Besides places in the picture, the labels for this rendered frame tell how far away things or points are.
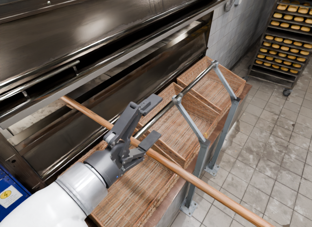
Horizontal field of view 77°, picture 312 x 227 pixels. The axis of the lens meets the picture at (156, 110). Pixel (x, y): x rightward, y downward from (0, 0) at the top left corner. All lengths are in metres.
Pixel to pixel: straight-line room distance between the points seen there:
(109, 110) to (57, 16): 0.60
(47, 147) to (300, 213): 2.10
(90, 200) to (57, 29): 0.69
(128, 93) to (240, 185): 1.45
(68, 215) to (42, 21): 0.70
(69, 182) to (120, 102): 0.96
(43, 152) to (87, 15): 0.68
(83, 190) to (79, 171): 0.04
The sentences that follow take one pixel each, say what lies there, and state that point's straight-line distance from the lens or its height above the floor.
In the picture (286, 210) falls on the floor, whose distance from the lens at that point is 2.29.
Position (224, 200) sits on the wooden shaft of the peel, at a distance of 0.74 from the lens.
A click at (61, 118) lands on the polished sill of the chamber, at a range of 1.06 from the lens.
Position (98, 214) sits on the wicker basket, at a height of 0.59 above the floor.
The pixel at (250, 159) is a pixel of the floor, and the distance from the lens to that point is 2.43.
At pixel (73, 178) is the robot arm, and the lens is 0.40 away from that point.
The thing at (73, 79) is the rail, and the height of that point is 1.43.
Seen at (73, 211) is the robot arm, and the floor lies 1.51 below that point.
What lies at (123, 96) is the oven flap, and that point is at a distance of 1.31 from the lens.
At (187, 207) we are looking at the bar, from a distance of 1.98.
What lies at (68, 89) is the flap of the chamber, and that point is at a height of 1.40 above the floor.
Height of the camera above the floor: 1.86
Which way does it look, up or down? 44 degrees down
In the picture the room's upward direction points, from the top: straight up
